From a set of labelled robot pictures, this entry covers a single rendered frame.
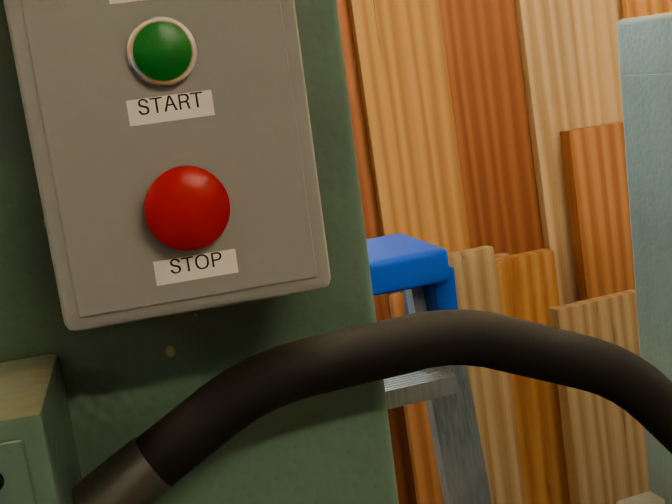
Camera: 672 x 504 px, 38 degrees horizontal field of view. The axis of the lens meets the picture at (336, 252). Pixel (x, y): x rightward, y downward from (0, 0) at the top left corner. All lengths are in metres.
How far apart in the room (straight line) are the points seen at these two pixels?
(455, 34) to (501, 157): 0.26
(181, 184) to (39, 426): 0.10
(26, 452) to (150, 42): 0.15
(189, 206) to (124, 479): 0.11
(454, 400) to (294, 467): 0.87
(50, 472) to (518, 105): 1.70
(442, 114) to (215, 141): 1.53
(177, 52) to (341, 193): 0.11
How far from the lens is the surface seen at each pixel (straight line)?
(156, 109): 0.35
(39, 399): 0.37
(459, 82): 1.93
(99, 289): 0.36
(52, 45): 0.35
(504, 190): 1.97
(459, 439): 1.32
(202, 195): 0.34
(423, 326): 0.40
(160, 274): 0.36
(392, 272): 1.20
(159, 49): 0.34
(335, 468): 0.45
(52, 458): 0.36
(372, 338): 0.39
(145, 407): 0.43
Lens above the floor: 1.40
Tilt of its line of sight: 11 degrees down
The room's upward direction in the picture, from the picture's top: 7 degrees counter-clockwise
